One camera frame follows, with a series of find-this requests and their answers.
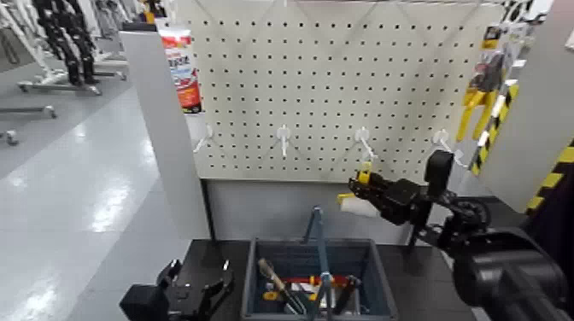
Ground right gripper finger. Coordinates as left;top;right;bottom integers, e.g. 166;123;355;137
348;180;387;211
357;170;390;190

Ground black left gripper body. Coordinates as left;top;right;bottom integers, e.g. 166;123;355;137
166;282;224;321

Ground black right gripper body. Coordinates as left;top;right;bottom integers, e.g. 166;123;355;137
380;178;428;226

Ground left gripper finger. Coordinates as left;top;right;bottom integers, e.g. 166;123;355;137
156;259;183;289
203;260;236;312

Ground yellow paint roller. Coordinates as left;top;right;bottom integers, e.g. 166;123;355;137
337;160;384;219

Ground blue-grey plastic crate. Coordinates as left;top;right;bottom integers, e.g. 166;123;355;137
240;238;399;321

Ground white pegboard hook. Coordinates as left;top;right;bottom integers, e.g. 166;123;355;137
354;126;378;163
276;125;292;159
431;129;468;169
193;125;214;155

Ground grey stand back panel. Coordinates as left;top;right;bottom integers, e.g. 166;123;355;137
202;178;437;247

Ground white perforated pegboard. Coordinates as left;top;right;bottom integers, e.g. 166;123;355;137
177;0;506;186

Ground grey partition panel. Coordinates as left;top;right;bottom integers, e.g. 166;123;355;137
120;31;212;241

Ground black bulky object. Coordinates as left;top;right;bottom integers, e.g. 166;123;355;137
524;172;574;270

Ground grey panel with hazard stripes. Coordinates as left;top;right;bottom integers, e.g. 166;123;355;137
468;0;574;214

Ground red white sealant tube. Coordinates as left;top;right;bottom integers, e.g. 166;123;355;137
159;26;212;141

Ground grey stand leg with caster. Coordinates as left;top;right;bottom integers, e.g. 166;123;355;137
0;105;58;147

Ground white black packaged item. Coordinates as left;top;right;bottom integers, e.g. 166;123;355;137
501;0;554;51

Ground black humanoid robot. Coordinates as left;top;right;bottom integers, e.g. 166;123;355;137
32;0;101;87

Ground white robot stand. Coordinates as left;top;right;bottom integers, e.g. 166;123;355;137
0;0;104;96

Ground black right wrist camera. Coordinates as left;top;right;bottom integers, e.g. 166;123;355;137
424;149;455;199

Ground wooden-handled brush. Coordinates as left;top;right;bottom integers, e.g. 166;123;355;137
257;258;307;315

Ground blue crate carry handle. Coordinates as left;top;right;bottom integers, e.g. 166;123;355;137
301;206;335;321

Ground black shelf base plate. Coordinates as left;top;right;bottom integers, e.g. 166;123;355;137
486;196;530;232

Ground black-handled tool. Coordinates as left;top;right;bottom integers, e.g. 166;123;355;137
333;275;362;315

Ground yellow-handled packaged pliers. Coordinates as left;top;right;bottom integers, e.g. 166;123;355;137
454;50;506;143

